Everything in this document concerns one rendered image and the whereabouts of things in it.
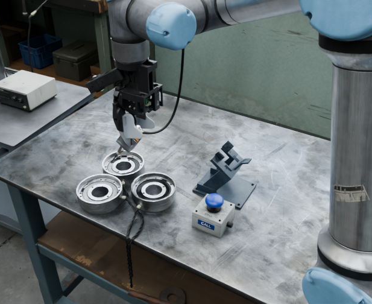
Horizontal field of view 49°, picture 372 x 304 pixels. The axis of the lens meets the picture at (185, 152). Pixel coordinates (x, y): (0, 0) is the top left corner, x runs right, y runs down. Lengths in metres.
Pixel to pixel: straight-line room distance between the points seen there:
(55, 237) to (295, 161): 0.72
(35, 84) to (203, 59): 1.32
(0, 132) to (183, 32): 0.99
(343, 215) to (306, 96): 1.99
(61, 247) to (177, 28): 0.77
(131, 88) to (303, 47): 1.65
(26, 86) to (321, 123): 1.66
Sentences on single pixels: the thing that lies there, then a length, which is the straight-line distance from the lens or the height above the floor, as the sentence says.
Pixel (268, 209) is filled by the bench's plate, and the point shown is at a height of 0.80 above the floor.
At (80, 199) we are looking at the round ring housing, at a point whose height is 0.84.
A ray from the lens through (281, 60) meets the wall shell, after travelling 2.48.
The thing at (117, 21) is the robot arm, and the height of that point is 1.22.
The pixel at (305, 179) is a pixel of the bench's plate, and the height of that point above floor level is 0.80.
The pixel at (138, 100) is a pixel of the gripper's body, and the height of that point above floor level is 1.06.
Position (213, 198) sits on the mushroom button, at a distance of 0.88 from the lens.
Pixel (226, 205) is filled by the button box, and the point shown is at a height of 0.84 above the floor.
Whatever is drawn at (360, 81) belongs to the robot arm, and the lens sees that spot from 0.47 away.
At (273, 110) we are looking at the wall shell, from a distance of 2.62.
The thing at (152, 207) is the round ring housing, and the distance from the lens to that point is 0.94.
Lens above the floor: 1.46
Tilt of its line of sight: 36 degrees down
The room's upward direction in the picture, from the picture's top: 1 degrees clockwise
